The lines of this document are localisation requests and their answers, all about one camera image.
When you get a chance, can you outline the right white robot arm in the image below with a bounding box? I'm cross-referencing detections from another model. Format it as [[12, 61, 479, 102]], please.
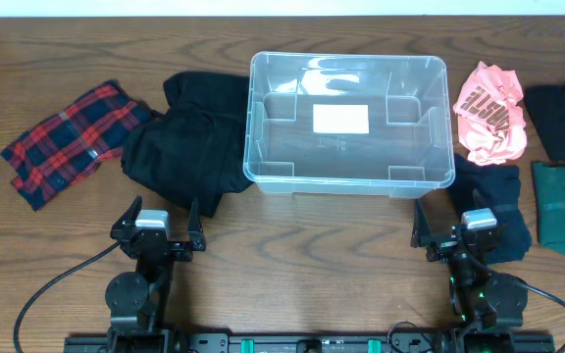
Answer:
[[411, 200, 528, 330]]

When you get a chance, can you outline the red plaid folded cloth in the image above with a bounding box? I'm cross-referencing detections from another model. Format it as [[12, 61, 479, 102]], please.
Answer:
[[1, 79, 152, 211]]

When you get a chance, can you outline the clear plastic storage bin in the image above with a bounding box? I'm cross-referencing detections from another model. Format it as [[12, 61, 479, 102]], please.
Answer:
[[243, 51, 455, 199]]

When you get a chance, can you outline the pink printed shirt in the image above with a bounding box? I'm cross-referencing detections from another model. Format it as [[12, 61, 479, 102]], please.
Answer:
[[453, 62, 528, 166]]

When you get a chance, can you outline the right black cable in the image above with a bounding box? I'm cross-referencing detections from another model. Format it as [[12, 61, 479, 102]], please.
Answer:
[[463, 239, 565, 353]]

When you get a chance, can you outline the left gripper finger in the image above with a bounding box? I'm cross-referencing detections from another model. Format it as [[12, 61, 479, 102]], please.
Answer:
[[121, 195, 142, 227], [187, 199, 207, 252]]

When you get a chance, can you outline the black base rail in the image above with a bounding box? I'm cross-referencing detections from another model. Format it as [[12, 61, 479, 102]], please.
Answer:
[[63, 330, 556, 353]]

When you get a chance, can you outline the black cable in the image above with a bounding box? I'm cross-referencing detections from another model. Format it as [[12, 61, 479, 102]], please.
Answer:
[[463, 239, 565, 353], [12, 239, 123, 353]]

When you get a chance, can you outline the large black folded garment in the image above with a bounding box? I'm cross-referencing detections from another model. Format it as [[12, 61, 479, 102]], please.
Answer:
[[121, 72, 252, 218]]

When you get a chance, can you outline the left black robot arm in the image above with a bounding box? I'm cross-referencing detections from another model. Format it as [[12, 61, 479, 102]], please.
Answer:
[[105, 197, 207, 334]]

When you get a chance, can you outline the left black cable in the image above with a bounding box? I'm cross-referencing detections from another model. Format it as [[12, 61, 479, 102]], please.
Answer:
[[12, 239, 123, 353]]

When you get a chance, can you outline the dark navy garment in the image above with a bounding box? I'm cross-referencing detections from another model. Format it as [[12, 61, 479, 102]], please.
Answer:
[[447, 154, 533, 264]]

